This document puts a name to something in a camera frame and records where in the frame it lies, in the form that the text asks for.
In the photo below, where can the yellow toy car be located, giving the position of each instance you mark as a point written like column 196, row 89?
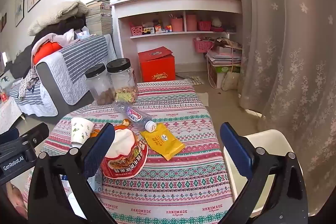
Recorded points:
column 147, row 31

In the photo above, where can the pink cylinder container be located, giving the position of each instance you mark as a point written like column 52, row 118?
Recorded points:
column 191, row 23

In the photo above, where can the orange cushion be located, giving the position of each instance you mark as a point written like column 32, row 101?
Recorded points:
column 46, row 52

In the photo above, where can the framed blue bird picture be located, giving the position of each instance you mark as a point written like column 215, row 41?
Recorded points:
column 20, row 6

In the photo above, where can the floral patterned cloth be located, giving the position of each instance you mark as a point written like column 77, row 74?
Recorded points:
column 27, row 82

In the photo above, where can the plastic water bottle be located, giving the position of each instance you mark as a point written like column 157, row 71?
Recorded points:
column 134, row 115

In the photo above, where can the white plastic bin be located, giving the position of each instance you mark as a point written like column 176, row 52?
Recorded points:
column 270, row 140

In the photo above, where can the small pink basket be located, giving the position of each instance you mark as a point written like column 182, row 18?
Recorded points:
column 204, row 26

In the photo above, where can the white printed cushion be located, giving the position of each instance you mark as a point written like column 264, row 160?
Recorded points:
column 6, row 79

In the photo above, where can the red instant noodle bowl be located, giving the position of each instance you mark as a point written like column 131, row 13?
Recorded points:
column 126, row 158

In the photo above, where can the cream tote bag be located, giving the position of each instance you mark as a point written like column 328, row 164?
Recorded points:
column 231, row 82

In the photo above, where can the tile sample sheet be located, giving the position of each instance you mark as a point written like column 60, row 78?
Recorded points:
column 197, row 80

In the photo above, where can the large pink basket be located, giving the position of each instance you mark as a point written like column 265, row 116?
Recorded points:
column 203, row 46

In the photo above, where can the red cardboard box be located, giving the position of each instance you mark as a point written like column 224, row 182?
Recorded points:
column 157, row 69

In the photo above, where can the leaf print paper cup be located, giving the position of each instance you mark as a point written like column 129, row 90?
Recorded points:
column 80, row 130

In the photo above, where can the white dotted cloth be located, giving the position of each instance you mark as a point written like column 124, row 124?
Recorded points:
column 9, row 116

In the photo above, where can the orange peel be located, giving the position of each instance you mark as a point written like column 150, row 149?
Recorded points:
column 95, row 133

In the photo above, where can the white blue small box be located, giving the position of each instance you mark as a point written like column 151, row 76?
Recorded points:
column 82, row 33

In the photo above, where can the stack of books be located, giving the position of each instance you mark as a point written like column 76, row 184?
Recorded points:
column 99, row 19

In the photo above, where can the pink garment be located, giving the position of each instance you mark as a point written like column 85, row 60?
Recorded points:
column 60, row 39

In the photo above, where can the green white cardboard box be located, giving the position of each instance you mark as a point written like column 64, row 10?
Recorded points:
column 223, row 69

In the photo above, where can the small red toy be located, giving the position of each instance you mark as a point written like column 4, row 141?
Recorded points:
column 3, row 96

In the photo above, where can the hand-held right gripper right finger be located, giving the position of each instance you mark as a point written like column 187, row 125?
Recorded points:
column 236, row 150

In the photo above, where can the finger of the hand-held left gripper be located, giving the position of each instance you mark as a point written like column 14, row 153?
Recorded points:
column 36, row 134
column 9, row 136

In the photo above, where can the pink lattice box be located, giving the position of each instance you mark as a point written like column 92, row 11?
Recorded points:
column 136, row 30

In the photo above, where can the white shelf unit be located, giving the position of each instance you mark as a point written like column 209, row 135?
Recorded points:
column 178, row 3

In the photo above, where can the cream fleece blanket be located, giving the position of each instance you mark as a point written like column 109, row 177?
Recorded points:
column 57, row 15

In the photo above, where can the pink pen holder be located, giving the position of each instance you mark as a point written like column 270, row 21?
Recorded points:
column 176, row 24

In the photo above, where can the small dark picture frame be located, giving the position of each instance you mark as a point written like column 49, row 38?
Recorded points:
column 3, row 22

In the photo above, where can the large clear jar black lid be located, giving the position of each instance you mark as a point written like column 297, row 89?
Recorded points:
column 122, row 82

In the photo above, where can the person's left hand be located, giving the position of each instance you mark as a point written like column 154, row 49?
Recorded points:
column 17, row 197

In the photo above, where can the white floral lace curtain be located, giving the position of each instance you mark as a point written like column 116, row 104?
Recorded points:
column 288, row 56

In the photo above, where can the white quilted sofa cover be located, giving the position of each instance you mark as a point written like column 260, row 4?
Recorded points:
column 52, row 71

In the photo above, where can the yellow snack packet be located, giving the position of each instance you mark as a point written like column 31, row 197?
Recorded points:
column 162, row 141

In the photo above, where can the stack of papers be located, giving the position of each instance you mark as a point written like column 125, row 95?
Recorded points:
column 223, row 57

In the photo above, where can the blue striped seat cover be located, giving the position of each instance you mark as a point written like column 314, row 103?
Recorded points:
column 34, row 103

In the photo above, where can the white plush toy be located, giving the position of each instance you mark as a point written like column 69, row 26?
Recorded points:
column 217, row 22

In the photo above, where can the grey striped blanket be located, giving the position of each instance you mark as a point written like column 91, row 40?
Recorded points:
column 84, row 53

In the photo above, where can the grey sofa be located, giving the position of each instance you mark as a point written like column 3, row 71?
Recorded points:
column 59, row 92

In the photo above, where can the small clear jar black lid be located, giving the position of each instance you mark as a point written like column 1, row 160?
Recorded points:
column 101, row 87

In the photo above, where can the dark clothing pile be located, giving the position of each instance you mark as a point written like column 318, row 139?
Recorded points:
column 68, row 26

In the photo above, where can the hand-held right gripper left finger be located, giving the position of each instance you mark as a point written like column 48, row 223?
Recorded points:
column 98, row 150

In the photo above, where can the sheet of paper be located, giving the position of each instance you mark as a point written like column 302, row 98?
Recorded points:
column 203, row 99

